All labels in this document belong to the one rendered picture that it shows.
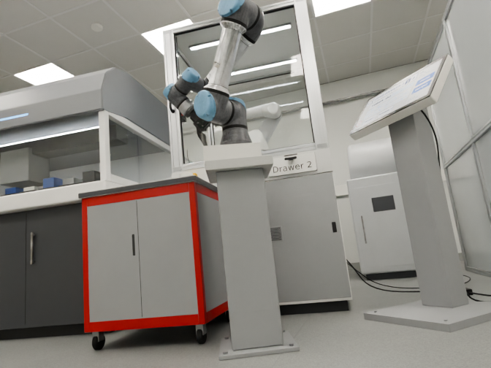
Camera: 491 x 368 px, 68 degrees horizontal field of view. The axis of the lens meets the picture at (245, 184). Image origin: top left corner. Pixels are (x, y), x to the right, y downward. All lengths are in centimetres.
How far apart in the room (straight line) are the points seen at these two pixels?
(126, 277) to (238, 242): 62
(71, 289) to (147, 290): 83
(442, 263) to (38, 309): 229
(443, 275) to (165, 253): 128
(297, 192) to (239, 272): 87
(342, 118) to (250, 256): 437
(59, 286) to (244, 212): 145
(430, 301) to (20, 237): 243
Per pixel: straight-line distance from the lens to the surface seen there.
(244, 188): 150
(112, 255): 187
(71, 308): 253
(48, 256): 263
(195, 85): 177
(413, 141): 197
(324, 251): 217
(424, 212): 193
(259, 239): 148
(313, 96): 235
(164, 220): 175
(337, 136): 557
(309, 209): 218
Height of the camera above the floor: 37
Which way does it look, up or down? 11 degrees up
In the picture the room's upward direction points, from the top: 6 degrees counter-clockwise
